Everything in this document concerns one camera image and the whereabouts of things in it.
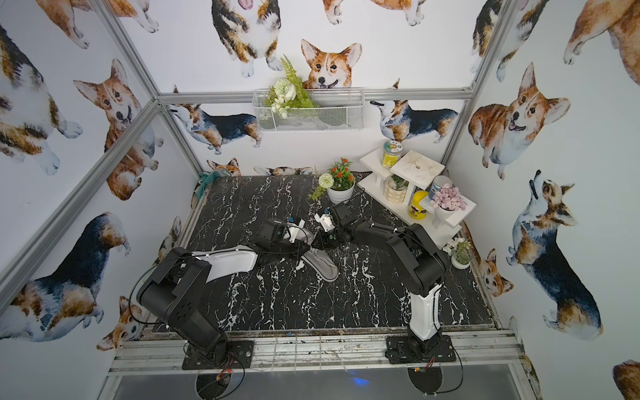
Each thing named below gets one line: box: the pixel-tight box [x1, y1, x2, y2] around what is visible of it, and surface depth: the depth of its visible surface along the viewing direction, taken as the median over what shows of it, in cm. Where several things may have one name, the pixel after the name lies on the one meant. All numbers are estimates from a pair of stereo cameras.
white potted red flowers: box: [326, 182, 355, 205], surface depth 106 cm
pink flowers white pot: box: [430, 183, 468, 221], surface depth 82 cm
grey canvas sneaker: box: [300, 246, 340, 282], surface depth 92 cm
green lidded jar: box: [381, 140, 404, 170], surface depth 100 cm
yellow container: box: [408, 190, 430, 220], surface depth 101 cm
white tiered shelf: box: [356, 150, 477, 249], surface depth 98 cm
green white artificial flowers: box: [263, 54, 315, 120], surface depth 82 cm
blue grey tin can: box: [428, 175, 453, 201], surface depth 90 cm
